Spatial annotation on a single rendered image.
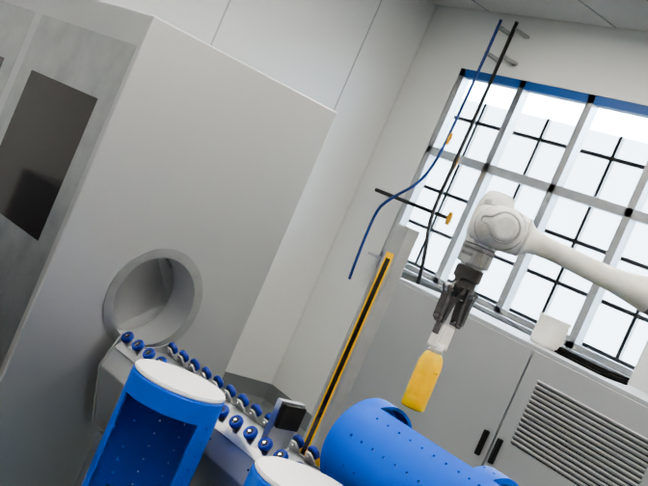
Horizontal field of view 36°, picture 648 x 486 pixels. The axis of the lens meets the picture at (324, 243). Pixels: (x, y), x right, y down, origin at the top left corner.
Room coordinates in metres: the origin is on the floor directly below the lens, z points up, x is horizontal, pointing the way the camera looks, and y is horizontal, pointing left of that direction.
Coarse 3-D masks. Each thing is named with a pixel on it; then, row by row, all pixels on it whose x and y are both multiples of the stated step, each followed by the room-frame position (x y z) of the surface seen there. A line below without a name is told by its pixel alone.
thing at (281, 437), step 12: (276, 408) 2.91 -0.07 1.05; (288, 408) 2.90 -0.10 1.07; (300, 408) 2.94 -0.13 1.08; (276, 420) 2.91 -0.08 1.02; (288, 420) 2.92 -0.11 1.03; (300, 420) 2.95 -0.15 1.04; (264, 432) 2.92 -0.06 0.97; (276, 432) 2.92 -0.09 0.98; (288, 432) 2.96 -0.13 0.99; (276, 444) 2.94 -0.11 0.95; (288, 444) 2.97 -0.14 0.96
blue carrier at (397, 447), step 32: (352, 416) 2.62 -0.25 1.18; (384, 416) 2.61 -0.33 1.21; (352, 448) 2.56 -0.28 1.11; (384, 448) 2.50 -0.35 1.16; (416, 448) 2.47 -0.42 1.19; (352, 480) 2.54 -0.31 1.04; (384, 480) 2.46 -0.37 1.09; (416, 480) 2.40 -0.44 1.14; (448, 480) 2.36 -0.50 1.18; (480, 480) 2.35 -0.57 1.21; (512, 480) 2.41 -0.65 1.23
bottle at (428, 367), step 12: (420, 360) 2.64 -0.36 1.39; (432, 360) 2.62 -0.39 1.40; (420, 372) 2.63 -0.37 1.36; (432, 372) 2.62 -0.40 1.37; (408, 384) 2.65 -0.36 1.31; (420, 384) 2.62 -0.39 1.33; (432, 384) 2.63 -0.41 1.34; (408, 396) 2.63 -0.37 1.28; (420, 396) 2.62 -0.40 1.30; (420, 408) 2.63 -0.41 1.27
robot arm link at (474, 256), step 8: (464, 248) 2.64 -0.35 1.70; (472, 248) 2.62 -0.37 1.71; (480, 248) 2.61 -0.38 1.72; (464, 256) 2.63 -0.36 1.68; (472, 256) 2.62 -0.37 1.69; (480, 256) 2.61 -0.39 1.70; (488, 256) 2.62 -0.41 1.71; (464, 264) 2.64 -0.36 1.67; (472, 264) 2.61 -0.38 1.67; (480, 264) 2.62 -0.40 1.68; (488, 264) 2.63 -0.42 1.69
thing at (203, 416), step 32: (128, 384) 2.77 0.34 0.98; (128, 416) 2.92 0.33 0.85; (160, 416) 2.97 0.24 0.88; (192, 416) 2.72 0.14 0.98; (128, 448) 2.95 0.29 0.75; (160, 448) 2.97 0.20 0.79; (192, 448) 2.75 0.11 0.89; (96, 480) 2.90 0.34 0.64; (128, 480) 2.96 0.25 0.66; (160, 480) 2.96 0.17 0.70
